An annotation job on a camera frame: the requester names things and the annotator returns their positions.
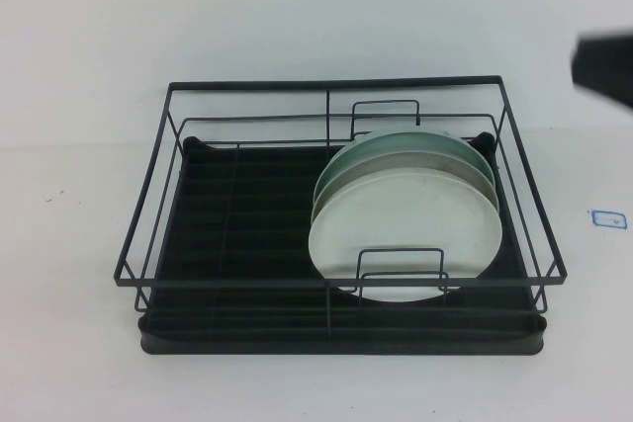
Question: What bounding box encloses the white round plate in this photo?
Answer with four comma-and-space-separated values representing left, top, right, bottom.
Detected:
307, 172, 504, 304

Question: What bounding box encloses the grey round plate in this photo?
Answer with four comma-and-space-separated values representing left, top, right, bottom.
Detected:
312, 149, 497, 218

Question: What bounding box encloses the green round plate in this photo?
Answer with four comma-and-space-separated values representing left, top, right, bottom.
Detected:
316, 129, 496, 196

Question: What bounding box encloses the black dish drying rack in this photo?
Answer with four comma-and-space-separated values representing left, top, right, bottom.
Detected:
139, 133, 550, 358

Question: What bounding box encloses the blue outlined sticker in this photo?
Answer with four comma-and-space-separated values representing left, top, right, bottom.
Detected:
590, 209, 627, 230

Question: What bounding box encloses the black wire dish rack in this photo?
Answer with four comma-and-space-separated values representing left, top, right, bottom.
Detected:
109, 74, 566, 332

